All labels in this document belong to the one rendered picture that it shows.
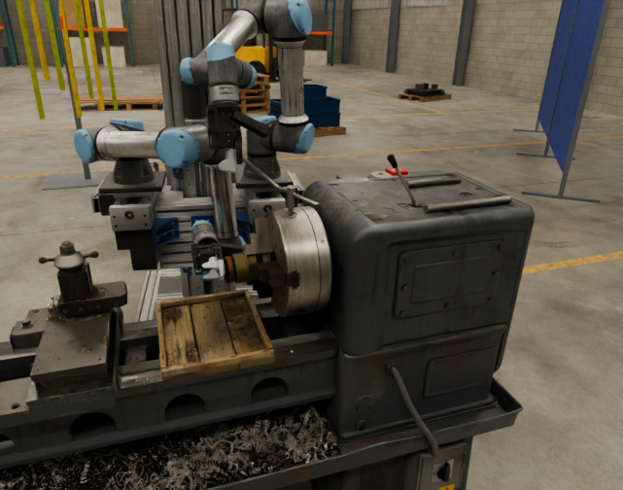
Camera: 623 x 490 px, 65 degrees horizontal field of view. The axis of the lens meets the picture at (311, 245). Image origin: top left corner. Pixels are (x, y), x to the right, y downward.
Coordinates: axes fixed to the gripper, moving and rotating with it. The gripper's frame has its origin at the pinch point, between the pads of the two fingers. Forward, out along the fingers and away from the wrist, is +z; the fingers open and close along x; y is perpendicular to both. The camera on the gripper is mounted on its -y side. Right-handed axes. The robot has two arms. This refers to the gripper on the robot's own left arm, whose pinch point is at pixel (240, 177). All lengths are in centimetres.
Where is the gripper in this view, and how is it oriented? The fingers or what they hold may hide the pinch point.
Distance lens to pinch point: 137.7
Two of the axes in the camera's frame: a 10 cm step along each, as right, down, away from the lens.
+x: 3.0, 1.0, -9.5
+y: -9.5, 1.1, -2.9
